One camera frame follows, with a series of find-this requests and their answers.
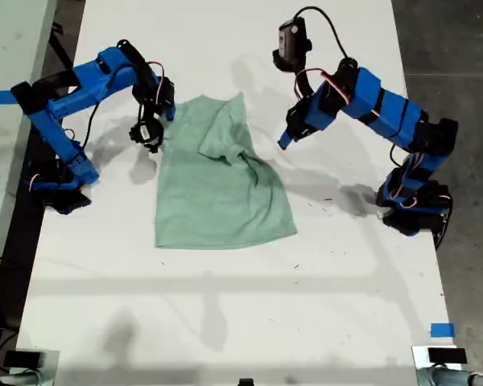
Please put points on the black metal strut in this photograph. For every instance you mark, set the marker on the black metal strut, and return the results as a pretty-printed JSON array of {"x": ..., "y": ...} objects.
[{"x": 62, "y": 50}]

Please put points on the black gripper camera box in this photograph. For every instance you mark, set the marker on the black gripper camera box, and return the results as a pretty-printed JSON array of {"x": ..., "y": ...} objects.
[
  {"x": 147, "y": 134},
  {"x": 291, "y": 40}
]

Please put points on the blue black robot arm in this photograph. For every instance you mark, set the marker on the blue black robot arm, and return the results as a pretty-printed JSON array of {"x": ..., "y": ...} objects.
[
  {"x": 84, "y": 88},
  {"x": 390, "y": 108}
]

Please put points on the pale green T-shirt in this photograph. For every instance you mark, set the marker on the pale green T-shirt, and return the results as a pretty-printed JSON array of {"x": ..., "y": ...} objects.
[{"x": 209, "y": 201}]

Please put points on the black camera stalk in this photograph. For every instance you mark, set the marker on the black camera stalk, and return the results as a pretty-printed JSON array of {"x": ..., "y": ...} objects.
[
  {"x": 143, "y": 112},
  {"x": 302, "y": 84}
]

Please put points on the blue tape square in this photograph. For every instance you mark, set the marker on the blue tape square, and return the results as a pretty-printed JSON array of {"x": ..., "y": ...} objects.
[{"x": 442, "y": 330}]

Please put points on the tiny black block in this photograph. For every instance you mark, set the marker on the tiny black block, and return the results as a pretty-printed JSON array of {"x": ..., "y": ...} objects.
[{"x": 245, "y": 382}]

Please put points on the pale side table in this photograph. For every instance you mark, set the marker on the pale side table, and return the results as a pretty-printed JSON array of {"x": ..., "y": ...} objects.
[{"x": 12, "y": 48}]

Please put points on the small black box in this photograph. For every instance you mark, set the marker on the small black box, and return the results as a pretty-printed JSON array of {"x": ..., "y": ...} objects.
[
  {"x": 22, "y": 358},
  {"x": 447, "y": 356}
]

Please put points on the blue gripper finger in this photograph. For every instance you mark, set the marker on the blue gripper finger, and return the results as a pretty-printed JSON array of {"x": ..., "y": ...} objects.
[
  {"x": 173, "y": 113},
  {"x": 167, "y": 112},
  {"x": 283, "y": 137},
  {"x": 289, "y": 140}
]

